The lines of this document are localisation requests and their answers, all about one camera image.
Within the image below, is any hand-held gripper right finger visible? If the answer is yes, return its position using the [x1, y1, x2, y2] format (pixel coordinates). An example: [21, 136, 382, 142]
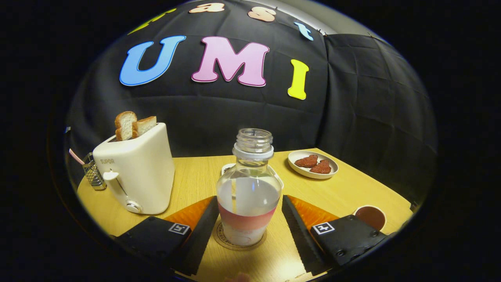
[281, 195, 392, 275]

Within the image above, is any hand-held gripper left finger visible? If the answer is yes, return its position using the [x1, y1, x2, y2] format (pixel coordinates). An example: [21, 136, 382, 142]
[115, 196, 220, 277]

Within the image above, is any round wooden coaster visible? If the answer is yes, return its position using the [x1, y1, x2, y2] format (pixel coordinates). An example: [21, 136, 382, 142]
[213, 221, 268, 251]

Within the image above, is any clear plastic juice bottle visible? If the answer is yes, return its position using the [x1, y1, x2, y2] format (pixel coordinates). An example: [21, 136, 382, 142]
[216, 128, 282, 247]

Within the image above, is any cream cup with wooden handle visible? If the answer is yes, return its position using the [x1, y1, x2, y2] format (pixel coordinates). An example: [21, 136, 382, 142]
[352, 205, 387, 231]

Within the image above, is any wooden table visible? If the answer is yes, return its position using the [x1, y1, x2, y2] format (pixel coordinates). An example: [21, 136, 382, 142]
[77, 148, 414, 282]

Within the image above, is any white oval plate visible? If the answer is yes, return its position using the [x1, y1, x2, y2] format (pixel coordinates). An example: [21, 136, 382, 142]
[288, 150, 339, 180]

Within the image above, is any red-brown food piece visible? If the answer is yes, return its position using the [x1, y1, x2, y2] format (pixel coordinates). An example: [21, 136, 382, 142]
[310, 159, 332, 174]
[294, 155, 319, 168]

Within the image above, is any cream toaster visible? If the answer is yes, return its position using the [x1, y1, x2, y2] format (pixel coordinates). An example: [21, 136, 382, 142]
[92, 122, 175, 215]

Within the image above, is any black backdrop cloth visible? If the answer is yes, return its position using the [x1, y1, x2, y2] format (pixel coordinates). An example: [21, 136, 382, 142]
[65, 0, 438, 204]

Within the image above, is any small ribbed glass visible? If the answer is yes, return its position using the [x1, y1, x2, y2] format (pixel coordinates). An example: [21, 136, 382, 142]
[82, 152, 107, 191]

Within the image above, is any toasted bread slice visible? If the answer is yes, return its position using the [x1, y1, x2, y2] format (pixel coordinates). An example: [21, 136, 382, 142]
[114, 111, 138, 141]
[132, 116, 157, 138]

